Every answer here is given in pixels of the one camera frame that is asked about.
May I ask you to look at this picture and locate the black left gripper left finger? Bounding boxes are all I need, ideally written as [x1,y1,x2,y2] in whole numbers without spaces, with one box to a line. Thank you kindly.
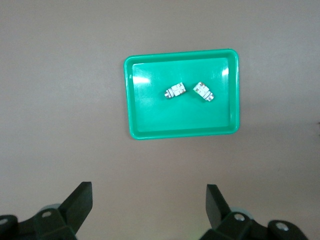
[0,181,93,240]

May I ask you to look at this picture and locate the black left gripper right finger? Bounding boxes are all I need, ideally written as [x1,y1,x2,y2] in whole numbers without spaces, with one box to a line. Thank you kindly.
[201,184,307,240]

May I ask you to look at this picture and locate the green push button white body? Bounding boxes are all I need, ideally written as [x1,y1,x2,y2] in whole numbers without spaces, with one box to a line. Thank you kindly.
[192,81,215,103]
[163,82,187,100]

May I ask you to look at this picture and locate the brown table mat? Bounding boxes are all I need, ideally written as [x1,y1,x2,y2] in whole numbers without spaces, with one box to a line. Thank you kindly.
[0,0,320,240]

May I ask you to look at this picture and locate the green plastic tray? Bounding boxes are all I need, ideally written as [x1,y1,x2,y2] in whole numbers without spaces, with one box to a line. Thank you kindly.
[123,48,240,141]

